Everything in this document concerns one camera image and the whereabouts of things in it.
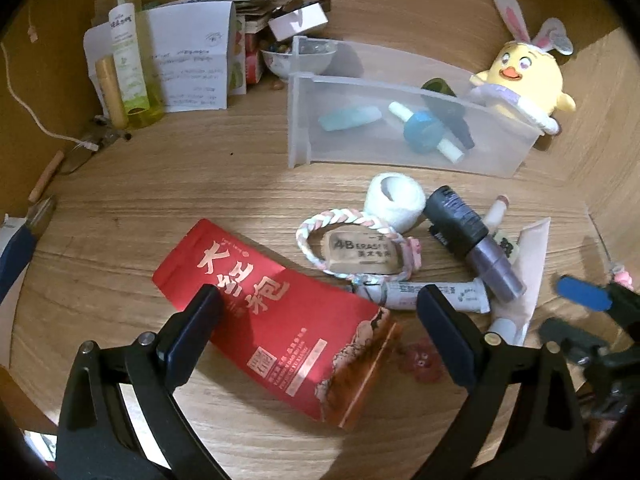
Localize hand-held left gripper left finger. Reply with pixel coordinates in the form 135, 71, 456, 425
56, 284, 224, 480

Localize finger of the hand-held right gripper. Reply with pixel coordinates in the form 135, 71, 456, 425
556, 275, 640, 321
539, 317, 608, 361

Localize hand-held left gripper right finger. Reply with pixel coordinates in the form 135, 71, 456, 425
416, 284, 586, 480

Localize white printed tube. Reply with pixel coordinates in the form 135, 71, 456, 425
350, 280, 491, 313

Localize red tea packet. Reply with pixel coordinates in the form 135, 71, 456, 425
152, 219, 403, 431

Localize pink white braided rope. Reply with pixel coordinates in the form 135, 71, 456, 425
296, 211, 421, 281

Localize clear plastic storage bin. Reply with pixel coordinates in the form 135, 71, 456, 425
286, 36, 546, 178

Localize red gummy figure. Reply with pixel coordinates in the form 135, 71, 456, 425
400, 338, 446, 386

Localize tan eraser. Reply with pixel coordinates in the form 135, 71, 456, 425
322, 230, 406, 273

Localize black purple cosmetic bottle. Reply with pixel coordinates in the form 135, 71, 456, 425
425, 186, 527, 303

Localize white bandage roll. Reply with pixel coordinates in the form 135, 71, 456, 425
363, 172, 427, 233

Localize blue white box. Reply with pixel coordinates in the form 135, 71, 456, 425
0, 215, 38, 306

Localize clear plastic piece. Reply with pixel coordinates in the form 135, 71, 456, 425
27, 195, 56, 236

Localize wooden stick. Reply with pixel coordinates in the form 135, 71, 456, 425
28, 150, 66, 203

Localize eyeglasses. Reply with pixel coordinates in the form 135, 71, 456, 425
62, 117, 132, 176

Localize yellow chick plush toy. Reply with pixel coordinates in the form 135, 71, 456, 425
469, 0, 577, 136

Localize dark green bottle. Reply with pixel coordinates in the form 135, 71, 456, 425
420, 77, 476, 150

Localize light blue tube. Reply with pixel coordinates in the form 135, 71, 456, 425
318, 105, 381, 132

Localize yellow tube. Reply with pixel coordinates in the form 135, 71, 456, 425
95, 56, 129, 130

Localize white folded paper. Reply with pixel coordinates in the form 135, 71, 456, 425
84, 1, 236, 113

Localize green spray bottle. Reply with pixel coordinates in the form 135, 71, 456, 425
109, 0, 166, 128

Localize colourful printed box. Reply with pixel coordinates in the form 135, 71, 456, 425
230, 15, 266, 96

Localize white bowl with beads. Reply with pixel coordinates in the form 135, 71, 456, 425
260, 42, 337, 80

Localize small white box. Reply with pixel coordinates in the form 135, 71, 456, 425
268, 2, 331, 41

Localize white cable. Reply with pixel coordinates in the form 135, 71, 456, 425
0, 42, 98, 151

